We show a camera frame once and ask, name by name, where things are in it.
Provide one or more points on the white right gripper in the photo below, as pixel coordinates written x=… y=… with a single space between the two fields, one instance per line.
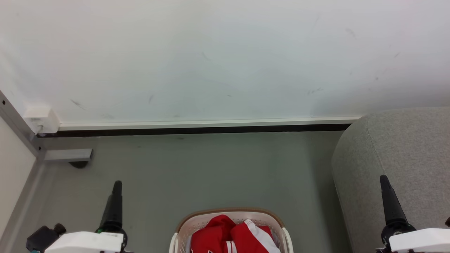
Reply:
x=422 y=240

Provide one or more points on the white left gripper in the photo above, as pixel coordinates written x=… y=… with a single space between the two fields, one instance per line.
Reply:
x=84 y=242

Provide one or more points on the red garment thin white stripes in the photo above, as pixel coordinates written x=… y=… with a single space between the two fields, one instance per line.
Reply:
x=211 y=235

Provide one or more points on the grey upholstered seat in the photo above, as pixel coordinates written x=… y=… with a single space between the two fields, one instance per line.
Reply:
x=404 y=147

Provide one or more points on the white plastic laundry basket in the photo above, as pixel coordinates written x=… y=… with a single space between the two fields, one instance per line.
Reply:
x=197 y=221

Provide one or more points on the beige partition panel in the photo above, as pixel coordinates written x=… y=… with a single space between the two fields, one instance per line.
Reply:
x=14 y=175

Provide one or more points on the black frame foot pad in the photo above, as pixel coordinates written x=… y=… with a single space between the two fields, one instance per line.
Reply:
x=79 y=164

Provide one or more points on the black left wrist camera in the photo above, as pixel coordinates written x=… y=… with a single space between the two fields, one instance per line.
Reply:
x=42 y=237

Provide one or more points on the white wall socket box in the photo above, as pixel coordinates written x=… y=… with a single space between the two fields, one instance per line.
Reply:
x=42 y=119

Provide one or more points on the grey metal frame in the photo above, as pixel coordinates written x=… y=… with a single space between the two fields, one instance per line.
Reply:
x=21 y=130

